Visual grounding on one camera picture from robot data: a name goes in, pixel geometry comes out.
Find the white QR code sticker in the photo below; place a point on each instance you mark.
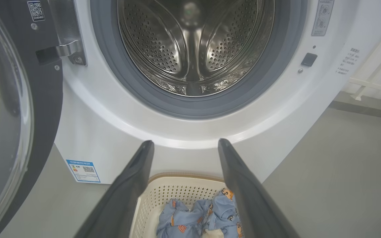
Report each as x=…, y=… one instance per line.
x=36, y=11

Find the cream laundry basket brown rim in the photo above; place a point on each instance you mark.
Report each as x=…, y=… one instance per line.
x=170, y=188

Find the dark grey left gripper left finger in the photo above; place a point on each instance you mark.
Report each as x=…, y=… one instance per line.
x=121, y=198

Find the black round glass washer door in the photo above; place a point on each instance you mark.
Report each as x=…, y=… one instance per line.
x=41, y=99

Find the blue cartoon print garment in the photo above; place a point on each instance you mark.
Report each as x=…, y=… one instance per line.
x=180, y=221

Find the black door latch socket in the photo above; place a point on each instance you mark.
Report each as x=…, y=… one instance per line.
x=309, y=59

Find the stainless steel washing machine drum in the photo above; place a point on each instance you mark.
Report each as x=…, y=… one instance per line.
x=157, y=43

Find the blue energy label sticker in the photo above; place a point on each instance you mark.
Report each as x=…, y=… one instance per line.
x=83, y=171

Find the blue garment with cream lining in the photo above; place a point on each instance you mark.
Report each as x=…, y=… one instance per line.
x=223, y=211

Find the white front-load washing machine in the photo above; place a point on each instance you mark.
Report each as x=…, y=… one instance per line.
x=111, y=132

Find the grey warning label sticker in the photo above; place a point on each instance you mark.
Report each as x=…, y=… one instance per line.
x=322, y=16

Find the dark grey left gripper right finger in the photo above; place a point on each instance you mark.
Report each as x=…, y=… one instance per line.
x=253, y=198

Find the metal washer door hinge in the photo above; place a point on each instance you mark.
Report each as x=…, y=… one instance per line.
x=65, y=26

